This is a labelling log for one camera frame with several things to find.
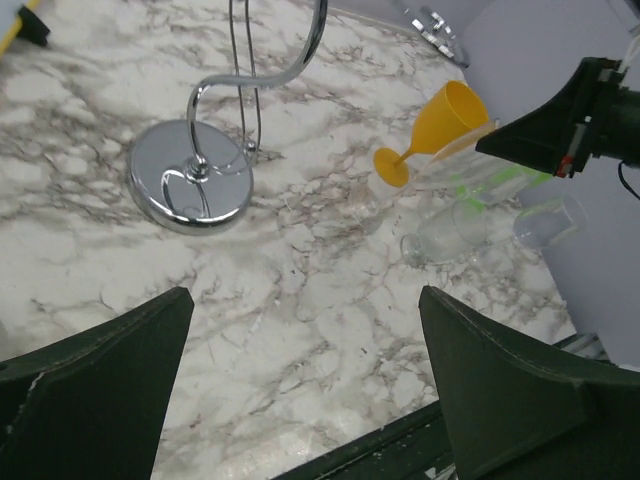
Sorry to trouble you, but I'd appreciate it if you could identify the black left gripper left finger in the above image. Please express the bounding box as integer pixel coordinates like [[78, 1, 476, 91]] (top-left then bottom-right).
[[1, 287, 194, 479]]

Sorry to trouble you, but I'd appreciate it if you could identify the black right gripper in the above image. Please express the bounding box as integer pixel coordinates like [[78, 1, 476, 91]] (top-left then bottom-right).
[[475, 58, 639, 178]]

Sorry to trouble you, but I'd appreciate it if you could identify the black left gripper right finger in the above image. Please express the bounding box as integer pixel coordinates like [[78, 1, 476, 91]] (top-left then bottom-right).
[[419, 286, 639, 479]]

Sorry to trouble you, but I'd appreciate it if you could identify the clear wine glass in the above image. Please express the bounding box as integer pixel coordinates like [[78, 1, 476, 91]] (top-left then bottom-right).
[[513, 195, 588, 250], [346, 119, 500, 232], [400, 200, 488, 267]]

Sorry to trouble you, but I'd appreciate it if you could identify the orange plastic wine glass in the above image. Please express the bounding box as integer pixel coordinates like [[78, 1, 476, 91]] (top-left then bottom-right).
[[373, 81, 490, 187]]

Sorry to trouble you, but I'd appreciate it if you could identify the green plastic wine glass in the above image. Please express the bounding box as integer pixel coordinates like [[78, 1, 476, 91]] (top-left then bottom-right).
[[455, 165, 551, 211]]

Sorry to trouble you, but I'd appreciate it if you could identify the chrome wine glass rack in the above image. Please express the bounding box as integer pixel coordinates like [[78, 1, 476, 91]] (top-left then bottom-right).
[[127, 1, 328, 235]]

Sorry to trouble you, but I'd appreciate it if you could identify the yellow framed whiteboard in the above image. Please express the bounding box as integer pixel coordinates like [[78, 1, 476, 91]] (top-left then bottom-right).
[[0, 0, 50, 54]]

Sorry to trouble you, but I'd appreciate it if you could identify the black metal base rail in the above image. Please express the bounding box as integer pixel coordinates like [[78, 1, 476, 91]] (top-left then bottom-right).
[[289, 335, 637, 479]]

